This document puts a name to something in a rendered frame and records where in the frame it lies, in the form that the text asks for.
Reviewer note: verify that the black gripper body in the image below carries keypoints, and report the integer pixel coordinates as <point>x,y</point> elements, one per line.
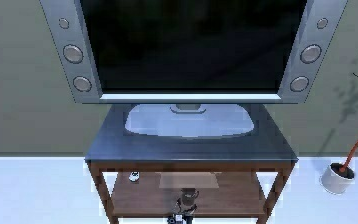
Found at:
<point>186,210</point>

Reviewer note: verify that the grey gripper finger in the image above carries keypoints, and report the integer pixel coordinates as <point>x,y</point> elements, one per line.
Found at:
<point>178,202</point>

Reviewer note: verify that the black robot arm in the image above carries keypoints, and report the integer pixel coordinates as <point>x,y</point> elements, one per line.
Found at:
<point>179,219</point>

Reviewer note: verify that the grey-brown mug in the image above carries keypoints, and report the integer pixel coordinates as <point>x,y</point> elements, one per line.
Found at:
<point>189,197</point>

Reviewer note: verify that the flat tan sheet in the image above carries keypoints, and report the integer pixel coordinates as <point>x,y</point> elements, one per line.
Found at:
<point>189,180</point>

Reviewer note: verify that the dark-topped wooden television table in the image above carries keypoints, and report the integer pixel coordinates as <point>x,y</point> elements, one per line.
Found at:
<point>193,150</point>

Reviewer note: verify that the house plant in white pot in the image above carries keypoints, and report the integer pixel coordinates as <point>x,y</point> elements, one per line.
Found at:
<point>337,178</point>

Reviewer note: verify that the silver flat television set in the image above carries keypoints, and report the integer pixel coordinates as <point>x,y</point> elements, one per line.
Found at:
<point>193,43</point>

